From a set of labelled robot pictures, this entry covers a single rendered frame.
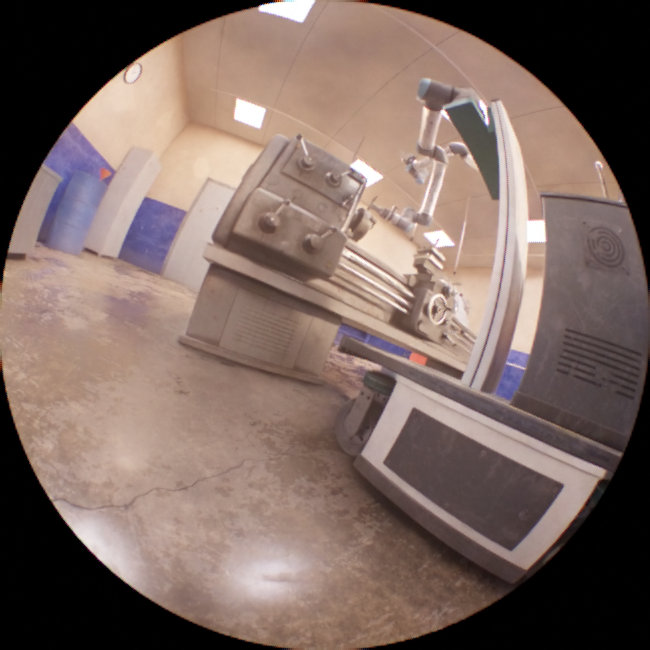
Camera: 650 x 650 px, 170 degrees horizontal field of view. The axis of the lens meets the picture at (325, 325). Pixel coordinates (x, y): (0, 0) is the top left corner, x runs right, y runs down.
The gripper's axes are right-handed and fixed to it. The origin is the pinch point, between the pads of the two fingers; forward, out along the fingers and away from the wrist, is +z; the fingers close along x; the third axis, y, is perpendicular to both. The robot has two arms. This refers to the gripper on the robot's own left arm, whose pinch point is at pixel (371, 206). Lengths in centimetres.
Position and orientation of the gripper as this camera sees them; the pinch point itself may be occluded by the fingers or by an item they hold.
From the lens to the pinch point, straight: 170.4
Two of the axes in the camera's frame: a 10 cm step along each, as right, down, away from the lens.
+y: -4.4, 8.4, 3.1
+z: -9.0, -4.3, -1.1
